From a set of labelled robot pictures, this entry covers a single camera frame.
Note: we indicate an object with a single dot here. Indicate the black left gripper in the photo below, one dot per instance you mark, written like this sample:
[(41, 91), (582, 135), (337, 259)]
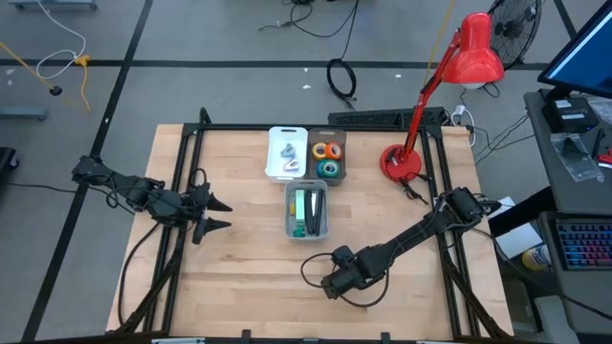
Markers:
[(200, 208)]

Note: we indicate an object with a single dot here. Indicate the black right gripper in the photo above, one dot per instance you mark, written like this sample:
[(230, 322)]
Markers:
[(344, 281)]

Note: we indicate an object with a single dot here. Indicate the green mini stapler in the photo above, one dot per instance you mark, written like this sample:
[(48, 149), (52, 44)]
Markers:
[(299, 231)]

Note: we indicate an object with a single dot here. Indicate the black stapler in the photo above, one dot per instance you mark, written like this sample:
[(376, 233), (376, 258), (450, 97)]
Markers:
[(319, 210), (309, 210)]

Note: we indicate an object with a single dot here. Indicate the mint green stapler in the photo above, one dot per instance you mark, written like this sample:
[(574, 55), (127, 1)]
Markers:
[(300, 205)]

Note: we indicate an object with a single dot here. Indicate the white staple remover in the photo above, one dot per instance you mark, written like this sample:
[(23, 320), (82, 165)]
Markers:
[(290, 165)]

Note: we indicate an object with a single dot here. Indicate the green tape roll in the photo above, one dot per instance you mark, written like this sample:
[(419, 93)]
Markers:
[(319, 169)]

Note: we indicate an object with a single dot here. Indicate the blue tape roll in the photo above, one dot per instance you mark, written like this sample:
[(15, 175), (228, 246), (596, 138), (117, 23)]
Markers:
[(325, 168)]

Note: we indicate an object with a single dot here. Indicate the orange tape roll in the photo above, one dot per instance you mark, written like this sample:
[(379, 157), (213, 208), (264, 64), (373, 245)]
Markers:
[(329, 152)]

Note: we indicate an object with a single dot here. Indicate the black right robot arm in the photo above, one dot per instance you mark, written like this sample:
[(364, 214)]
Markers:
[(411, 234)]

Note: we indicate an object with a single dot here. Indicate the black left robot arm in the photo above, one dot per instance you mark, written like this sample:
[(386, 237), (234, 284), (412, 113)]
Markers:
[(143, 196)]

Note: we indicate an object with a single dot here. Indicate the yellow tape roll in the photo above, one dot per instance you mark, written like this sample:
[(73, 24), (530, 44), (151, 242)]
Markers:
[(315, 152)]

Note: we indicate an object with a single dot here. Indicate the grey plastic bin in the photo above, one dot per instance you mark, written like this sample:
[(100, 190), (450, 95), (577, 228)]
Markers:
[(288, 224)]

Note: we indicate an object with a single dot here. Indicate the white plastic bin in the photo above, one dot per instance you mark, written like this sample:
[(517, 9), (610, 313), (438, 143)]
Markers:
[(277, 138)]

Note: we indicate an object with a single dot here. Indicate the dark translucent plastic bin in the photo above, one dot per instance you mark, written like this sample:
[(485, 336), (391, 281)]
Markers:
[(334, 181)]

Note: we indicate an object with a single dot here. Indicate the black keyboard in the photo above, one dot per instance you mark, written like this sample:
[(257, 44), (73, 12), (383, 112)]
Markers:
[(363, 118)]

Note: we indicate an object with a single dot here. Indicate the white paper sheet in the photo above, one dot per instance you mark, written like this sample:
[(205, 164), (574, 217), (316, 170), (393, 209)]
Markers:
[(518, 241)]

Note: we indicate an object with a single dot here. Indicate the yellow bottle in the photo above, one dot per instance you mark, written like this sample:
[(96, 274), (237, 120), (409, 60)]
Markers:
[(534, 258)]

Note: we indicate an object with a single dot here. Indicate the white power adapter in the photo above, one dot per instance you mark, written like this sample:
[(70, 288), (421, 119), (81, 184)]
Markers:
[(459, 113)]

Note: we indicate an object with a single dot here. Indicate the black cart caster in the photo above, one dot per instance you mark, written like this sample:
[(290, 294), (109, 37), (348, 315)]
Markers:
[(7, 157)]

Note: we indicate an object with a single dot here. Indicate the grey cart base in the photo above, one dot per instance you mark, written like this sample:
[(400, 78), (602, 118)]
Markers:
[(21, 113), (48, 4)]

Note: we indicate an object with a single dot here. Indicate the grey side desk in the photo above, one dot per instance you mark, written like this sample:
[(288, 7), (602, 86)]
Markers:
[(545, 181)]

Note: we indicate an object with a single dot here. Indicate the backlit keyboard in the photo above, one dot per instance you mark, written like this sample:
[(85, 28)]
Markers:
[(585, 246)]

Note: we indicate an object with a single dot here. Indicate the clear plastic bag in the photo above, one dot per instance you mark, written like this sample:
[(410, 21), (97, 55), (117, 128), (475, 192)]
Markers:
[(574, 157)]

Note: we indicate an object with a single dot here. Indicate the red desk lamp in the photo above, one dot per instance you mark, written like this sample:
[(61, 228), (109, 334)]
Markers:
[(473, 52)]

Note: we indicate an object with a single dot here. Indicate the black mini computer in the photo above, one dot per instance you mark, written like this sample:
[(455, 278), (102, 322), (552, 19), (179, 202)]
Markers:
[(569, 117)]

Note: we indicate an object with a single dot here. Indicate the black floor fan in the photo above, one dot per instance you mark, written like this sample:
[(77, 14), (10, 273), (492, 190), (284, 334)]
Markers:
[(516, 28)]

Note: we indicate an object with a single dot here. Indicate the computer monitor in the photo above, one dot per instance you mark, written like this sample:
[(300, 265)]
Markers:
[(583, 57)]

